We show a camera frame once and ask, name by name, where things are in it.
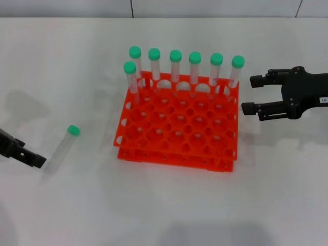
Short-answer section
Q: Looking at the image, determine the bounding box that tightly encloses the green-capped clear test tube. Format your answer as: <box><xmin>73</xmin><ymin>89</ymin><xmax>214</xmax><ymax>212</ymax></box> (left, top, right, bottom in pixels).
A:
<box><xmin>189</xmin><ymin>51</ymin><xmax>202</xmax><ymax>100</ymax></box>
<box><xmin>148</xmin><ymin>48</ymin><xmax>161</xmax><ymax>93</ymax></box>
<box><xmin>223</xmin><ymin>55</ymin><xmax>245</xmax><ymax>97</ymax></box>
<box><xmin>42</xmin><ymin>125</ymin><xmax>81</xmax><ymax>177</ymax></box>
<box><xmin>123</xmin><ymin>60</ymin><xmax>141</xmax><ymax>105</ymax></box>
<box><xmin>208</xmin><ymin>52</ymin><xmax>224</xmax><ymax>100</ymax></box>
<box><xmin>128</xmin><ymin>46</ymin><xmax>144</xmax><ymax>89</ymax></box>
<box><xmin>169</xmin><ymin>49</ymin><xmax>183</xmax><ymax>97</ymax></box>

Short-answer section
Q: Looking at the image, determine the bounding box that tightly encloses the orange test tube rack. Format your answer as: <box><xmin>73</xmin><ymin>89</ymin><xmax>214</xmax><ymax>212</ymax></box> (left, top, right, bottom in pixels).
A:
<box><xmin>113</xmin><ymin>70</ymin><xmax>240</xmax><ymax>174</ymax></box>

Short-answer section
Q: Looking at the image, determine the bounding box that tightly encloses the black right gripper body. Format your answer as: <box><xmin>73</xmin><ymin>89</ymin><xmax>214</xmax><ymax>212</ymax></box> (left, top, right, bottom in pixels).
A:
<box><xmin>280</xmin><ymin>66</ymin><xmax>328</xmax><ymax>121</ymax></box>

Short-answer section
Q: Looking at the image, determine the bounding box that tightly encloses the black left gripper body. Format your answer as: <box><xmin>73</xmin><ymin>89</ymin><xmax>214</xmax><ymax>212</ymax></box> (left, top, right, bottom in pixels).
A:
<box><xmin>0</xmin><ymin>129</ymin><xmax>18</xmax><ymax>157</ymax></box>

